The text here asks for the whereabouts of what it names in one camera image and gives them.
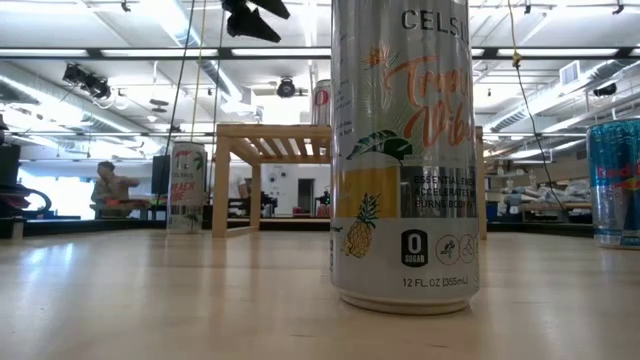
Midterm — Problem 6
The silver Diet Coke can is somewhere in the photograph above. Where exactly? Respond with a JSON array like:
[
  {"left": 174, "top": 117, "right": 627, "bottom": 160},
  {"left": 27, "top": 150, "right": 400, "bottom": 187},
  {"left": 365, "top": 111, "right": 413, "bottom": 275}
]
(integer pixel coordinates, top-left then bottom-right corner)
[{"left": 311, "top": 78, "right": 333, "bottom": 126}]

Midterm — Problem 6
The Celsius Peach Vibe can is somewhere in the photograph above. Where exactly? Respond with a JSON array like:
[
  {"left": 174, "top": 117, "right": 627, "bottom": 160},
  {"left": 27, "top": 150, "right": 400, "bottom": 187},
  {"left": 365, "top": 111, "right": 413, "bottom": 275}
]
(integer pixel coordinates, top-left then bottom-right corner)
[{"left": 166, "top": 141, "right": 209, "bottom": 235}]

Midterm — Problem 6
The Celsius Tropical Vibe can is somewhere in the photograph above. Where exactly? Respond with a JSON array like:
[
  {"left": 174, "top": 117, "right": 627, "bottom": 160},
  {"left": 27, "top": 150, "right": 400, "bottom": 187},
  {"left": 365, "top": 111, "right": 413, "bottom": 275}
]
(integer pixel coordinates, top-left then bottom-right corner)
[{"left": 329, "top": 0, "right": 481, "bottom": 316}]

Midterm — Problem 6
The blue silver Red Bull can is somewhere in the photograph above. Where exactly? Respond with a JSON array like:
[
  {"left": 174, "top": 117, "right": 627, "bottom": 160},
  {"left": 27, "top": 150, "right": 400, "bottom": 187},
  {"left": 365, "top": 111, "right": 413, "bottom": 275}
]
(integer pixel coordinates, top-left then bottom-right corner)
[{"left": 585, "top": 118, "right": 640, "bottom": 250}]

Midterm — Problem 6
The slatted wooden shelf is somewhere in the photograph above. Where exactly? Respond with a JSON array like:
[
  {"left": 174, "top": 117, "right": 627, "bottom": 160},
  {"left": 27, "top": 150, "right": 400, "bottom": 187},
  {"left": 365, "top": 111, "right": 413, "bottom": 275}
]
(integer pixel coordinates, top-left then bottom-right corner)
[{"left": 211, "top": 123, "right": 489, "bottom": 241}]

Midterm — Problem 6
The round black ceiling device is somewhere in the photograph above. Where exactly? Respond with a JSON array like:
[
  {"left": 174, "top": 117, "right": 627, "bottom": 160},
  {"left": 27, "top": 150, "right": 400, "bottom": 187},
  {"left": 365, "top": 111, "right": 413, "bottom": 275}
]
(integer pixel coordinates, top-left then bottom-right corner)
[{"left": 275, "top": 77, "right": 298, "bottom": 100}]

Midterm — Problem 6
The person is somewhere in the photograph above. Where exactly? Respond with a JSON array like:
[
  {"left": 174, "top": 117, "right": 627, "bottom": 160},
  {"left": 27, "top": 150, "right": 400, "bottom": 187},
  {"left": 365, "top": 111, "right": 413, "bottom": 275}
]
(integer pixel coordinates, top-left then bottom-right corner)
[
  {"left": 227, "top": 167, "right": 251, "bottom": 201},
  {"left": 89, "top": 160, "right": 151, "bottom": 220}
]

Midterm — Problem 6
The black computer monitor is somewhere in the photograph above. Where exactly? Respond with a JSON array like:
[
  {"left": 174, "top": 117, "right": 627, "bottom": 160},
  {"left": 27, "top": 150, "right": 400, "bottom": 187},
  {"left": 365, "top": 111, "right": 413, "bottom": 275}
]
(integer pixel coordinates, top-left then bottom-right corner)
[{"left": 151, "top": 154, "right": 171, "bottom": 196}]

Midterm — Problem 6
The black curved tube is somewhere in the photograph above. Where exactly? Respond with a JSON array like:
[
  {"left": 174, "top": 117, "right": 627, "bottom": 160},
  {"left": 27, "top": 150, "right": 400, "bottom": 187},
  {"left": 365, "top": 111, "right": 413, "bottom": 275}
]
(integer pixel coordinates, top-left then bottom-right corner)
[{"left": 0, "top": 182, "right": 54, "bottom": 221}]

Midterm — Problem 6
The black box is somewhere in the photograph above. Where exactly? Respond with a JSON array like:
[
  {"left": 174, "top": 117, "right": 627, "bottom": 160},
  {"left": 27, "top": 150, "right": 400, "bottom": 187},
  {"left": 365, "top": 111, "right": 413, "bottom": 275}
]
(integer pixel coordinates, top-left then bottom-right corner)
[{"left": 0, "top": 144, "right": 22, "bottom": 187}]

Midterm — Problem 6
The white ceiling vent box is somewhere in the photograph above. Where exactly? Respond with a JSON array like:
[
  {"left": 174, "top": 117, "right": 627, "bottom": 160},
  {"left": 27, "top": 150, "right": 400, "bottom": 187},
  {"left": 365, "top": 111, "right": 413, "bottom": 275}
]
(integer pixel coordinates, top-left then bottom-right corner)
[{"left": 558, "top": 59, "right": 583, "bottom": 88}]

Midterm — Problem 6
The cluttered wooden workbench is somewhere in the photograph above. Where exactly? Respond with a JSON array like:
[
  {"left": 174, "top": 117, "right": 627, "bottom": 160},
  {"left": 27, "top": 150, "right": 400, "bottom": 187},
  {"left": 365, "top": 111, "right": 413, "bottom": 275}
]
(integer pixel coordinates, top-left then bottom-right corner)
[{"left": 487, "top": 178, "right": 595, "bottom": 225}]

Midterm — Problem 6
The black aluminium rig frame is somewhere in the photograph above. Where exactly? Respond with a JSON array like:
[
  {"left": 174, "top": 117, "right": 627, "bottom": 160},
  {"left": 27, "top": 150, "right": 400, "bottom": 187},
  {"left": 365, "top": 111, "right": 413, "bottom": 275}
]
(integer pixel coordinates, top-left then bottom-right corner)
[{"left": 0, "top": 46, "right": 640, "bottom": 239}]

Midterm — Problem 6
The yellow black hanging cable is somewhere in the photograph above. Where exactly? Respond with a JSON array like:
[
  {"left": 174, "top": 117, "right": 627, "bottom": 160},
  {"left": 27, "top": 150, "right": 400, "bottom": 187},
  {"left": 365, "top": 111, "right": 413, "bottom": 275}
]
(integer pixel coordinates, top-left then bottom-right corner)
[{"left": 507, "top": 0, "right": 569, "bottom": 214}]

